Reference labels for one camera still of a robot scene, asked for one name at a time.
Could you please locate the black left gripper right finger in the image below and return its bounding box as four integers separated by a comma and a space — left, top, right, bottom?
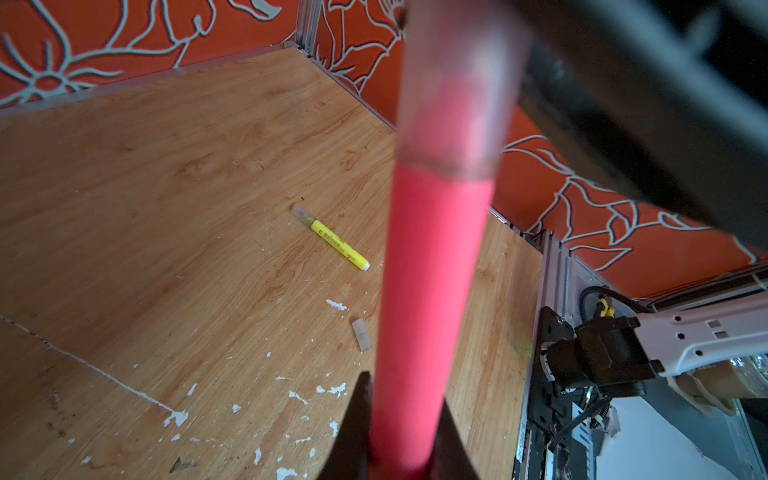
434, 400, 479, 480

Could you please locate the translucent frosted pen cap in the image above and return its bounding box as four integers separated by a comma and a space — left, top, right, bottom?
291, 204, 316, 228

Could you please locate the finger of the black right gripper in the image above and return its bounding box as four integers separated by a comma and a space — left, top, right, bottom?
509, 1, 767, 248

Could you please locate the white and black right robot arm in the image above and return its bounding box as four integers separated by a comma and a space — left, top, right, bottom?
511, 1, 767, 398

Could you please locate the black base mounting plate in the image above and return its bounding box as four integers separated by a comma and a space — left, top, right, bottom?
518, 305, 664, 480

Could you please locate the yellow highlighter pen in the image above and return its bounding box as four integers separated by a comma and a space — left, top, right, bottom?
310, 219, 370, 271

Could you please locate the pink highlighter pen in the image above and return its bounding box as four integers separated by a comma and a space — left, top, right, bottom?
370, 158, 494, 479

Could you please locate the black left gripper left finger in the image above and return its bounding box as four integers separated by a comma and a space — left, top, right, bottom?
317, 371, 372, 480

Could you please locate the aluminium frame corner post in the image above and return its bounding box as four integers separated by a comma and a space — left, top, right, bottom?
296, 0, 323, 57

